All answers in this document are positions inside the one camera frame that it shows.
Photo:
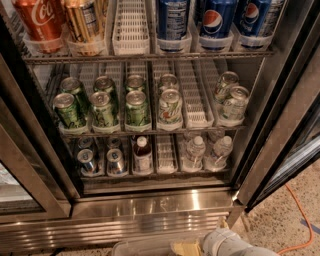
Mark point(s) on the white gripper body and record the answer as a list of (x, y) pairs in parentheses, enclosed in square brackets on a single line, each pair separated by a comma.
[(214, 242)]

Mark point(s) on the clear water bottle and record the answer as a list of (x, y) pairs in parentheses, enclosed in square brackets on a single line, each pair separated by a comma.
[(218, 155), (195, 150)]

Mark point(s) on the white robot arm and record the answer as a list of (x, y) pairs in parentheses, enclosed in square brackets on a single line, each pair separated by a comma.
[(251, 250)]

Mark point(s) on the empty white shelf tray bottom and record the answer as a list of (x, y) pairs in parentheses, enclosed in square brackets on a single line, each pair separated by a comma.
[(166, 155)]

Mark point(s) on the empty white shelf tray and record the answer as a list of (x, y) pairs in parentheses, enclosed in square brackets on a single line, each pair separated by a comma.
[(131, 33), (166, 155), (197, 111)]

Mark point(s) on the brown juice bottle white cap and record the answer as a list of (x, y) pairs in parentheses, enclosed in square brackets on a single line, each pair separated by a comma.
[(143, 156)]

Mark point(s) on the open fridge glass door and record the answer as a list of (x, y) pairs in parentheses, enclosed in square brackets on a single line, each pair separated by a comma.
[(294, 141)]

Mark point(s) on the empty white shelf tray middle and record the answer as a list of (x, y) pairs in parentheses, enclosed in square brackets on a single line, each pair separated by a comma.
[(197, 111)]

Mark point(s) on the empty white shelf tray top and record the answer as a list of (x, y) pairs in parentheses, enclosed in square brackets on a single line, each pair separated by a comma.
[(131, 33)]

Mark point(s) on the clear plastic bin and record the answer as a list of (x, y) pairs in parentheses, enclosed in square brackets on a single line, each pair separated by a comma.
[(158, 245)]

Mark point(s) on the silver can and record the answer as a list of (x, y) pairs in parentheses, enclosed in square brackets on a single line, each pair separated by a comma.
[(235, 105), (224, 83), (86, 143), (114, 142), (88, 160), (115, 162)]

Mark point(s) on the silver can right front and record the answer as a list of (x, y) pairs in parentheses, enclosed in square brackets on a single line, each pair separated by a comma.
[(235, 105)]

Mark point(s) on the white diet can front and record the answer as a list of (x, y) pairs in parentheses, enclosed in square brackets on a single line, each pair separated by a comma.
[(170, 106)]

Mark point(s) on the white diet can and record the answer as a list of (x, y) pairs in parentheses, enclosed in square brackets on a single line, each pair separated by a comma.
[(170, 106), (168, 81)]

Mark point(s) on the silver can bottom left front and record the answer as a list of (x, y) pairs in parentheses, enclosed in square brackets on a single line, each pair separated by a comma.
[(88, 160)]

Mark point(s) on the silver can bottom left back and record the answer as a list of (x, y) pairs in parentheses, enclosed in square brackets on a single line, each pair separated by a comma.
[(86, 143)]

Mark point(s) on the green can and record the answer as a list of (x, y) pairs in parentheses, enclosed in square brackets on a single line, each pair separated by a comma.
[(106, 84), (75, 87), (135, 83), (102, 109), (137, 112), (68, 110)]

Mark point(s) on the silver can right back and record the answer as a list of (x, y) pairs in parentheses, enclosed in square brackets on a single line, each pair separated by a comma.
[(224, 83)]

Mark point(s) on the white diet can back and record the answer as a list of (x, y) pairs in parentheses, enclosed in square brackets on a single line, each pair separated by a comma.
[(168, 81)]

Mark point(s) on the green can front left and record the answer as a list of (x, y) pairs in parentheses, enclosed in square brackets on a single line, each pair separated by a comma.
[(68, 110)]

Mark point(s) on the green can back left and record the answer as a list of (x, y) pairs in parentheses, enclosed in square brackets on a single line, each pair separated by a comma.
[(75, 87)]

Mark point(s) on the blue Pepsi can middle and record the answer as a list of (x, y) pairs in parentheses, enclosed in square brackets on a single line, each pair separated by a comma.
[(216, 21)]

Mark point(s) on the blue pepsi can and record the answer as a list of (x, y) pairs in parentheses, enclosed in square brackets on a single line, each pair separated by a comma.
[(254, 24), (216, 21), (172, 21)]

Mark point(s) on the blue Pepsi can right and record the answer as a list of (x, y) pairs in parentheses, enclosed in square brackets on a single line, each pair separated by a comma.
[(254, 24)]

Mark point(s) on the blue Pepsi can left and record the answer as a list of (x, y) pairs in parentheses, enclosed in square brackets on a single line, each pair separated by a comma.
[(172, 21)]

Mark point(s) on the gold soda can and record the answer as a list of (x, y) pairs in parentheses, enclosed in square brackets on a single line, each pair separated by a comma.
[(84, 19)]

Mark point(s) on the red Coca-Cola can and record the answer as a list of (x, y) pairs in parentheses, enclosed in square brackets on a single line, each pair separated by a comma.
[(43, 22)]

